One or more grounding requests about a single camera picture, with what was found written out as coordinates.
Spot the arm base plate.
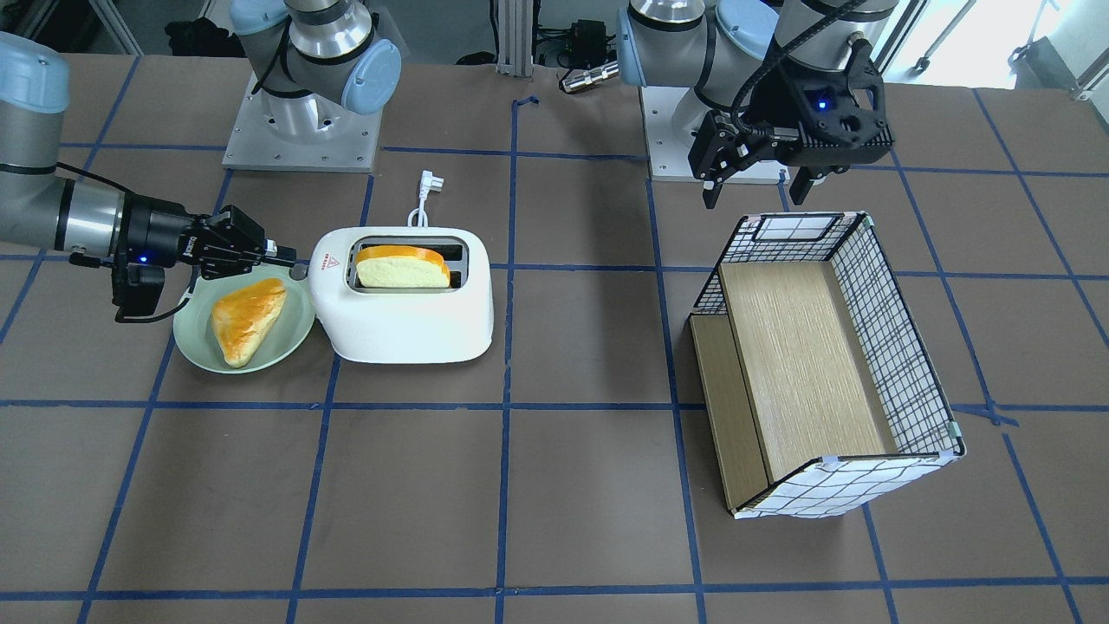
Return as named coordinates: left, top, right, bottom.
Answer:
left=223, top=76, right=383, bottom=173
left=639, top=85, right=788, bottom=185

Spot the bread slice in toaster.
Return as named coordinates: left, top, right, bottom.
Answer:
left=355, top=244, right=451, bottom=289

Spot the wire basket with wood shelf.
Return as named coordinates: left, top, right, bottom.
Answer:
left=688, top=212, right=966, bottom=520

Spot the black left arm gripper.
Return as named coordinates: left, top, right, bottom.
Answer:
left=688, top=41, right=894, bottom=209

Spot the triangular bread on plate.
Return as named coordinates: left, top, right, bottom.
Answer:
left=211, top=277, right=288, bottom=368

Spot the green plate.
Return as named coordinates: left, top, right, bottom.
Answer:
left=173, top=264, right=315, bottom=374

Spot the white toaster power cable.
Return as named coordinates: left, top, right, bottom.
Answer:
left=407, top=170, right=445, bottom=231

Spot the white two-slot toaster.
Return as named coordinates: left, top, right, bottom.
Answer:
left=308, top=226, right=495, bottom=364

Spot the silver metal cylinder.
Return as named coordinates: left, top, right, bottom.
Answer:
left=558, top=61, right=620, bottom=94

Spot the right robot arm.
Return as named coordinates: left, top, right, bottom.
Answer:
left=61, top=55, right=791, bottom=272

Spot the black power adapter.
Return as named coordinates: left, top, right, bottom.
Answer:
left=567, top=19, right=607, bottom=68

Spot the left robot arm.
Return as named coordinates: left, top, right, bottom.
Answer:
left=617, top=1, right=896, bottom=209

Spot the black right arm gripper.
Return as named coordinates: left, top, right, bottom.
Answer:
left=179, top=205, right=297, bottom=280

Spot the aluminium frame post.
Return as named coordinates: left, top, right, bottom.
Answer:
left=494, top=0, right=537, bottom=78

